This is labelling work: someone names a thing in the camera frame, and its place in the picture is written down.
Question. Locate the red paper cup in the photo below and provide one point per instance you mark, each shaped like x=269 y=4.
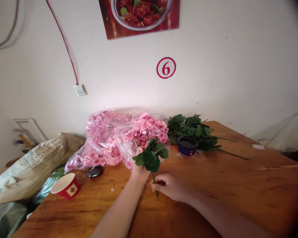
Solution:
x=67 y=189

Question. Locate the person's left hand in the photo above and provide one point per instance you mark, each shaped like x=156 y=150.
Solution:
x=140 y=172

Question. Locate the beige woven sack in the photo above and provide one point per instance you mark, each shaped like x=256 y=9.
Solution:
x=32 y=163

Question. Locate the white frame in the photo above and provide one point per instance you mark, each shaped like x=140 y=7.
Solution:
x=31 y=130

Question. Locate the white paper scrap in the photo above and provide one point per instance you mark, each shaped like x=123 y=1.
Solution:
x=259 y=146

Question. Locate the red round wall sticker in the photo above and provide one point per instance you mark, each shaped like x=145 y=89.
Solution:
x=166 y=68

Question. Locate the dark blue round glue pot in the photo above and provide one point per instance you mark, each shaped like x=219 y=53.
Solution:
x=187 y=147

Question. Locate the small black oval object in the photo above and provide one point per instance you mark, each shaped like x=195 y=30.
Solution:
x=94 y=173

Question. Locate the person's left fingers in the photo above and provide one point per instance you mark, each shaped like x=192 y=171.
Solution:
x=140 y=151

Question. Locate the white wall switch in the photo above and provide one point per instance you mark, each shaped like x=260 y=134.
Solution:
x=80 y=90

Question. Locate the olive green cloth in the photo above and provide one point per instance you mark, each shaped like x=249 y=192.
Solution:
x=5 y=219

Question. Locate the translucent white plastic sheet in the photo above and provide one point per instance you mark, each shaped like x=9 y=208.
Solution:
x=285 y=134

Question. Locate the pink artificial flower bouquet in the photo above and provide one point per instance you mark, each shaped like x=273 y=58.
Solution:
x=151 y=129

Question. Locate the pile of green leaf stems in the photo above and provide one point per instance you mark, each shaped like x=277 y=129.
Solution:
x=200 y=131

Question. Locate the person's right hand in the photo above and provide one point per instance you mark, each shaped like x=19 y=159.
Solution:
x=175 y=187

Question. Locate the green plastic bag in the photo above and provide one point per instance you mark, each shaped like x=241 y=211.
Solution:
x=48 y=184

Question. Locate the plastic bag of pink flowers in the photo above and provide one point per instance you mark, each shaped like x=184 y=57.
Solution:
x=101 y=141

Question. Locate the red food poster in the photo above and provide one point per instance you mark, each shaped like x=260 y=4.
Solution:
x=139 y=17

